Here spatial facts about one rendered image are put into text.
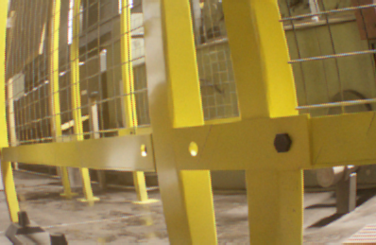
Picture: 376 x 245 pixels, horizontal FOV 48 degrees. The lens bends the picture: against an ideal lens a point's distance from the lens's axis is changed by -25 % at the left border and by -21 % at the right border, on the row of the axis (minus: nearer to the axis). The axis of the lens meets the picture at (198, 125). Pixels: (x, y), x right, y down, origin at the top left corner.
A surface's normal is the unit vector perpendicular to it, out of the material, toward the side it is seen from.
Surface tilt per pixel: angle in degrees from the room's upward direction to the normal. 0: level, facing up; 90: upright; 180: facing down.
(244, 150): 90
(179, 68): 90
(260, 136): 90
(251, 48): 90
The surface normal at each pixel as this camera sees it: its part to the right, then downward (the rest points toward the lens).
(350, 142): -0.76, 0.10
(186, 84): 0.63, -0.07
